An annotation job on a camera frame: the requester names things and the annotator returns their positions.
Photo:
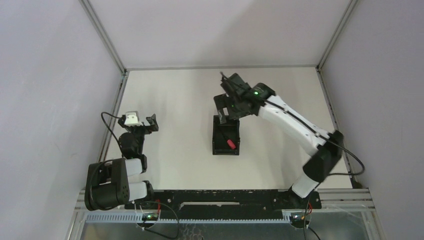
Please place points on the aluminium frame rail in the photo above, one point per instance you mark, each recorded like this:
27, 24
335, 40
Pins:
337, 32
220, 67
112, 73

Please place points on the aluminium frame rail right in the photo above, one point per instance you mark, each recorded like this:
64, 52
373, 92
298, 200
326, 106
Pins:
337, 32

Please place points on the aluminium frame rail left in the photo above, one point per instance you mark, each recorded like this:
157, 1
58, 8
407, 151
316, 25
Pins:
112, 73

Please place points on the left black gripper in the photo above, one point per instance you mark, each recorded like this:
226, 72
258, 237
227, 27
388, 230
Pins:
145, 126

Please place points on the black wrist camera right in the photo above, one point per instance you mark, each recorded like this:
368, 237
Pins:
235, 82

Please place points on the red black screwdriver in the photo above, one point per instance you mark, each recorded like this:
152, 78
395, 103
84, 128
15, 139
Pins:
228, 141

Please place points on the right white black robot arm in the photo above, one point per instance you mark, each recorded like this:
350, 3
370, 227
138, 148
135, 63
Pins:
322, 146

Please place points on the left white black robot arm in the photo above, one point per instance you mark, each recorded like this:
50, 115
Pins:
108, 183

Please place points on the black plastic bin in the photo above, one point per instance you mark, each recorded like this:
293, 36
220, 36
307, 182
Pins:
232, 129

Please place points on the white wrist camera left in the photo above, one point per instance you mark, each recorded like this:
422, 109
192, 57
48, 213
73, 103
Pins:
131, 119

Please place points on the aluminium frame rail back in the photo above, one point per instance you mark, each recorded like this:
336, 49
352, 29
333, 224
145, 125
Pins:
220, 67

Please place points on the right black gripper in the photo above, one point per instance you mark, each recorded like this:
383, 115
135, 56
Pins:
223, 101

